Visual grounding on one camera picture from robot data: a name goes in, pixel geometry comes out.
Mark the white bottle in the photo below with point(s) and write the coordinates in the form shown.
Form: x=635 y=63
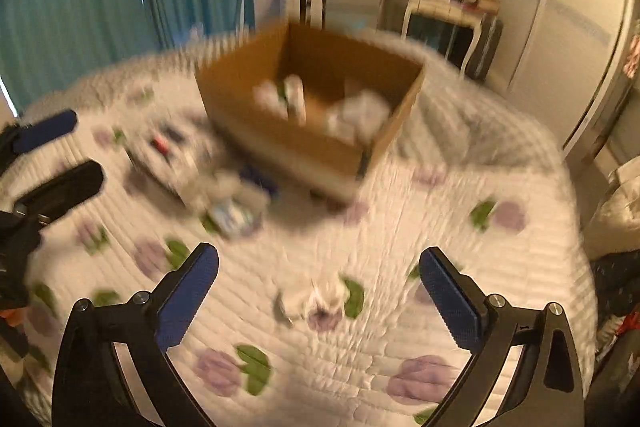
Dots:
x=296 y=99

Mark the dark patterned cloth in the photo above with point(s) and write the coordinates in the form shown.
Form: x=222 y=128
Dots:
x=620 y=297

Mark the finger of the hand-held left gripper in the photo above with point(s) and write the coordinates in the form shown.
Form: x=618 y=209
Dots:
x=65 y=189
x=45 y=130

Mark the brown cardboard box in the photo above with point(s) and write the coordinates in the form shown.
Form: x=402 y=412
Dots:
x=280 y=142

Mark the white wardrobe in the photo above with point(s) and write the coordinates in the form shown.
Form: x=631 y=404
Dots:
x=560 y=22

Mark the white floral quilt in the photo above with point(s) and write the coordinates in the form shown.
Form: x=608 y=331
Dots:
x=350 y=257

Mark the white crumpled cloth bundle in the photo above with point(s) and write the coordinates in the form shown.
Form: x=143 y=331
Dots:
x=360 y=114

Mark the small white crumpled cloth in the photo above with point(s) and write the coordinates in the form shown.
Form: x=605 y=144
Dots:
x=312 y=299

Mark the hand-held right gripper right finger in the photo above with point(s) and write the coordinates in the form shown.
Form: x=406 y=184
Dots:
x=452 y=302

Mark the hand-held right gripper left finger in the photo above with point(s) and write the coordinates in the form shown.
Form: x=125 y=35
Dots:
x=187 y=299

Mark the white bag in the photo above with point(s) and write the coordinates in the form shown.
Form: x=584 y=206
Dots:
x=617 y=207

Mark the grey small cabinet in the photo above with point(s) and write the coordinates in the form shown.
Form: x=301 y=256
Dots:
x=355 y=2

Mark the white and blue cloth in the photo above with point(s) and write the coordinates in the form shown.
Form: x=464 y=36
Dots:
x=235 y=207

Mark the white soft cloth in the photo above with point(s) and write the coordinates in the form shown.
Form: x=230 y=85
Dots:
x=270 y=96

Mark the white vanity table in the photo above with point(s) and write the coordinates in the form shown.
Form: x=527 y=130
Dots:
x=450 y=9

